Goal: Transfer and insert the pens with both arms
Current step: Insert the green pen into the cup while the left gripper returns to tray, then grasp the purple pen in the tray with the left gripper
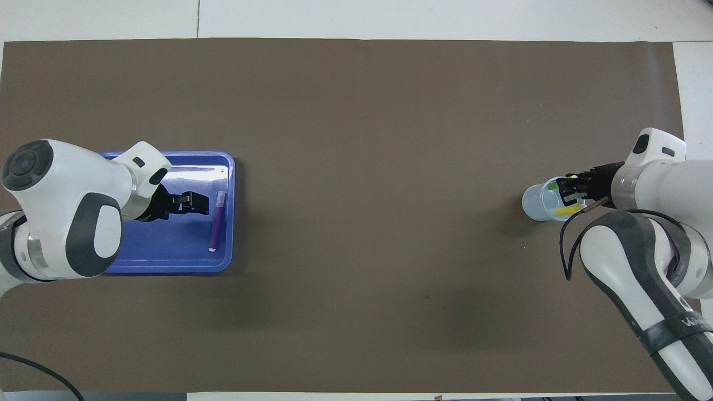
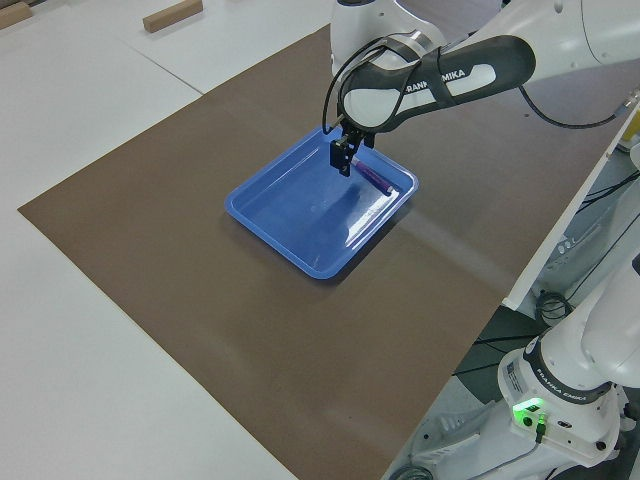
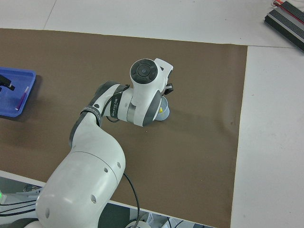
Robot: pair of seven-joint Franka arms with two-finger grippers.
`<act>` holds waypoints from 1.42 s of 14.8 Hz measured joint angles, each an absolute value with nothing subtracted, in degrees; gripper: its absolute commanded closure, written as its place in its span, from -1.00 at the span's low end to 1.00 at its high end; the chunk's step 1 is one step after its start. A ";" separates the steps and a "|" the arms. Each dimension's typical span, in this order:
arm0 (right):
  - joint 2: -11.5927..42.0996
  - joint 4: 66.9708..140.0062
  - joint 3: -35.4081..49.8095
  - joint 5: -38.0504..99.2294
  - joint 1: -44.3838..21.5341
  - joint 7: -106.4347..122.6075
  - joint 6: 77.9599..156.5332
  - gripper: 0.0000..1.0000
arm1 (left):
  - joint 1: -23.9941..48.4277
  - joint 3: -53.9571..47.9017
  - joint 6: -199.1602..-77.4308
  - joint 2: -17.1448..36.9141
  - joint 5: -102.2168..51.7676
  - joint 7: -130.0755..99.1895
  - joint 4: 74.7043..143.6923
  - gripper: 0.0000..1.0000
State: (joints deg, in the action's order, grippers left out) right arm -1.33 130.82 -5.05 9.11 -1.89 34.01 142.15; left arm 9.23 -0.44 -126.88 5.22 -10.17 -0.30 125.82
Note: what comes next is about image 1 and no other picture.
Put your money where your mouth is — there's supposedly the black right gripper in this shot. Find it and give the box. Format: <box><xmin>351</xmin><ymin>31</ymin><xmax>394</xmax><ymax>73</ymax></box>
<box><xmin>556</xmin><ymin>162</ymin><xmax>624</xmax><ymax>211</ymax></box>

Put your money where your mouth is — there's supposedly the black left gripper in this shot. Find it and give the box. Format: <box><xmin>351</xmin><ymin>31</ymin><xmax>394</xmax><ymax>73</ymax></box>
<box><xmin>133</xmin><ymin>185</ymin><xmax>211</xmax><ymax>223</ymax></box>

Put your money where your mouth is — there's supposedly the purple pen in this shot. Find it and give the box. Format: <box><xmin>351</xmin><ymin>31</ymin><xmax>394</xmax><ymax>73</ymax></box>
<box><xmin>208</xmin><ymin>191</ymin><xmax>226</xmax><ymax>252</ymax></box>

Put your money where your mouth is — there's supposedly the light blue mesh cup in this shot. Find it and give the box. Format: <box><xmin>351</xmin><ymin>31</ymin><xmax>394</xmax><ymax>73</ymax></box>
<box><xmin>522</xmin><ymin>176</ymin><xmax>587</xmax><ymax>222</ymax></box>

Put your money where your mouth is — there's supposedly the blue plastic tray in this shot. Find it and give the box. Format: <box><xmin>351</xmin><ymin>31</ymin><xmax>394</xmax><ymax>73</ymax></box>
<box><xmin>97</xmin><ymin>150</ymin><xmax>236</xmax><ymax>275</ymax></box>

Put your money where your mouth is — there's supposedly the brown table mat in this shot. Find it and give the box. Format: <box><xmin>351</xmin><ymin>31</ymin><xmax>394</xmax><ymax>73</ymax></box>
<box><xmin>0</xmin><ymin>38</ymin><xmax>711</xmax><ymax>394</ymax></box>

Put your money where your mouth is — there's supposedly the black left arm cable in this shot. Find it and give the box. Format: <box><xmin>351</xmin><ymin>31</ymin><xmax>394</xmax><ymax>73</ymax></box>
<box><xmin>0</xmin><ymin>351</ymin><xmax>85</xmax><ymax>401</ymax></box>

